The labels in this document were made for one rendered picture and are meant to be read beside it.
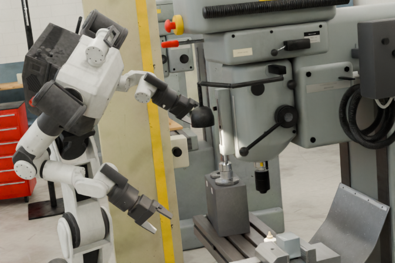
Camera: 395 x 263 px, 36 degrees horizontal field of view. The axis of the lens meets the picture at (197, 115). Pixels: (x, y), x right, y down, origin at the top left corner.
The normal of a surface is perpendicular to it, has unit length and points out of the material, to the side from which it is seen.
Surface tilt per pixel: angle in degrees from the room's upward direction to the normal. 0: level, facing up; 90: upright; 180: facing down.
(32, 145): 112
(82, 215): 78
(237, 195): 90
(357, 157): 90
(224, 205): 90
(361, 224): 62
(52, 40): 44
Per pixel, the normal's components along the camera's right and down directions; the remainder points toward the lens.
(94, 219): 0.54, -0.14
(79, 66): 0.33, -0.65
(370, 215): -0.89, -0.32
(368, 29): -0.95, 0.14
